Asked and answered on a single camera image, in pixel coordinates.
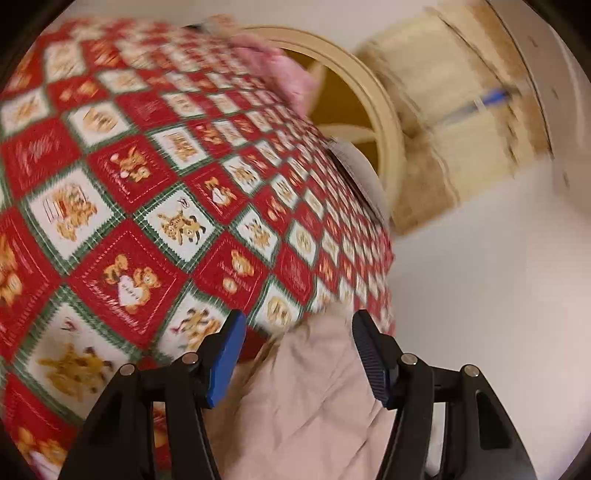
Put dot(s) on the beige puffer jacket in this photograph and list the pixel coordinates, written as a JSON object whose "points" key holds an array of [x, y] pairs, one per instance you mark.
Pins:
{"points": [[304, 406]]}

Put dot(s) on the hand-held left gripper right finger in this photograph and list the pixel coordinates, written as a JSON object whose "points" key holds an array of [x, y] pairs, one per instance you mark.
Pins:
{"points": [[371, 362]]}

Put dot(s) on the cream round headboard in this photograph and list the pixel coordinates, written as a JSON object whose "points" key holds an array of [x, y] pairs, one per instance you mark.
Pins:
{"points": [[385, 134]]}

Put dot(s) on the pink quilt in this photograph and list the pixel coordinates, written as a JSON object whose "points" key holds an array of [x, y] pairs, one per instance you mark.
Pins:
{"points": [[286, 74]]}

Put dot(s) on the red patchwork bedspread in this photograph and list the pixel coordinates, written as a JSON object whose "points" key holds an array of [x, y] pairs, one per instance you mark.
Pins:
{"points": [[152, 184]]}

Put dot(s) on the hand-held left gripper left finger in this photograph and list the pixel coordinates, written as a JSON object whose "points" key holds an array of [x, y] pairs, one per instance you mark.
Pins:
{"points": [[226, 362]]}

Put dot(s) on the blue window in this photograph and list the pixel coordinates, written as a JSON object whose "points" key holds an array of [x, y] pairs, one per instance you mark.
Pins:
{"points": [[494, 98]]}

